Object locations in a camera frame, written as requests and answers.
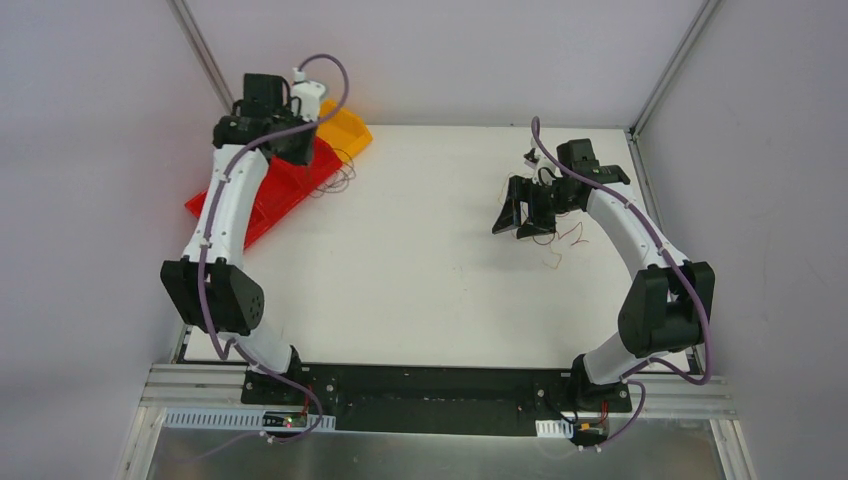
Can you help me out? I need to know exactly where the red yellow cable bundle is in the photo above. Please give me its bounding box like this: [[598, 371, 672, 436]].
[[533, 221, 591, 272]]

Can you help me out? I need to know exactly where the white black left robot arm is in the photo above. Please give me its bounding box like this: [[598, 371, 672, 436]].
[[160, 68, 327, 405]]

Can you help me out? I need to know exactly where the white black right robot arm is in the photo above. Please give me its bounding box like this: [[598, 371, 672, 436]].
[[492, 139, 715, 410]]

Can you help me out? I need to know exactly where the red plastic bin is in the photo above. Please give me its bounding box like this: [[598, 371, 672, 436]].
[[183, 138, 344, 260]]

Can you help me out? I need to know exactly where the yellow plastic bin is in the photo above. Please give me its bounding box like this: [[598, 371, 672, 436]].
[[317, 107, 373, 158]]

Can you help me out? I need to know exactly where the right controller board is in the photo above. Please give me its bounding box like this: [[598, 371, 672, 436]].
[[571, 426, 608, 447]]

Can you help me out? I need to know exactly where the controller board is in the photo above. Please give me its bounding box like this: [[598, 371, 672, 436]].
[[571, 426, 608, 447], [262, 411, 308, 429]]

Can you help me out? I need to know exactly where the left controller board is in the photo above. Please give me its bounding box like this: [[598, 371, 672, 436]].
[[262, 411, 308, 429]]

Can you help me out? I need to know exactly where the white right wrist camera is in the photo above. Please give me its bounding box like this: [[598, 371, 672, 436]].
[[523, 147, 556, 185]]

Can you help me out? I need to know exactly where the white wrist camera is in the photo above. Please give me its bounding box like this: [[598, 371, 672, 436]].
[[289, 67, 328, 122], [523, 147, 556, 185]]

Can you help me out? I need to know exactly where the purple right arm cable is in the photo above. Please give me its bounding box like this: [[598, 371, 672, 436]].
[[530, 116, 715, 455]]

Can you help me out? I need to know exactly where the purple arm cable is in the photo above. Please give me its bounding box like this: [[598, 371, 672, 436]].
[[158, 53, 351, 465], [530, 116, 715, 455]]

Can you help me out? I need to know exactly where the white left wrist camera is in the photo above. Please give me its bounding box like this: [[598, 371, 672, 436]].
[[289, 67, 328, 122]]

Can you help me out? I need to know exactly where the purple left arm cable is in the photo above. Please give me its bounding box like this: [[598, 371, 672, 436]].
[[158, 53, 351, 465]]

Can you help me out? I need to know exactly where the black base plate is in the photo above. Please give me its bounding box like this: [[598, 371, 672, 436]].
[[241, 363, 632, 436]]

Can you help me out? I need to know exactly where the aluminium frame rail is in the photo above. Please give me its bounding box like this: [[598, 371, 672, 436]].
[[140, 363, 737, 419]]

